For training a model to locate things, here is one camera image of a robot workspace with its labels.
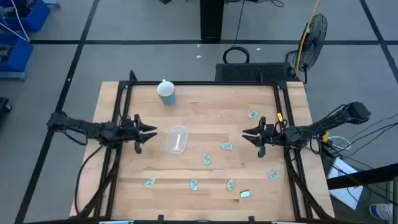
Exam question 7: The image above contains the blue storage bin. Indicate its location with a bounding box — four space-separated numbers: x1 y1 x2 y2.
0 0 51 32
0 32 34 81

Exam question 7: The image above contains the black pillar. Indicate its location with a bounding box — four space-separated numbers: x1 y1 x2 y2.
200 0 225 42

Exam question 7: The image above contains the black floor fan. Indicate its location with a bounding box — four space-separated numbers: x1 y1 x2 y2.
285 12 329 84

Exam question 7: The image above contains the white coiled cable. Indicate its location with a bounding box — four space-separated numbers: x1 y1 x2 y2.
328 135 352 151

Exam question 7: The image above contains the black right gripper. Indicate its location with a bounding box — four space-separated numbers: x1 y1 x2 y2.
242 116 282 159

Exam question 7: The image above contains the coiled black cable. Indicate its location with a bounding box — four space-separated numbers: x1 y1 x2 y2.
222 0 251 65

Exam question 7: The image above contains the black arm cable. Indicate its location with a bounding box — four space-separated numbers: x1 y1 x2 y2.
73 144 105 216

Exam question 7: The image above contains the blue cup with white lid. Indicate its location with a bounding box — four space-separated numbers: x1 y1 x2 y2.
156 78 177 107

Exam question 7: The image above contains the clear plastic container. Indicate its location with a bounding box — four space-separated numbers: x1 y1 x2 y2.
165 124 189 156

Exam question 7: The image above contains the white paper box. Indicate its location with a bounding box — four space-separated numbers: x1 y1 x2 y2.
327 156 365 211

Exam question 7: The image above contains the black mesh basket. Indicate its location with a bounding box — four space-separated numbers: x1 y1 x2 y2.
215 62 300 83

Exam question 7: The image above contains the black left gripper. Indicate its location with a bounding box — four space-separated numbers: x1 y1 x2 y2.
123 113 159 155

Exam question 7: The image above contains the black beam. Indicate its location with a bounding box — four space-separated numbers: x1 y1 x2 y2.
326 162 398 191

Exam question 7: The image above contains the black floor cable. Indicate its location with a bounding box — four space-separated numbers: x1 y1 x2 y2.
341 113 398 142
340 121 398 161

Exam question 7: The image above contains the black object at floor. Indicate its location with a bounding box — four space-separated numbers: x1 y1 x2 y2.
0 96 12 115

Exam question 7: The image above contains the yellow cable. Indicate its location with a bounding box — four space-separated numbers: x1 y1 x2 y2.
294 0 321 75

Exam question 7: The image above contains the person's shoe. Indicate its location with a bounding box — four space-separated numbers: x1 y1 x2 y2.
369 203 394 221

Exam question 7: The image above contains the black aluminium table frame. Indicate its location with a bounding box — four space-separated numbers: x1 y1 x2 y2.
76 70 334 220

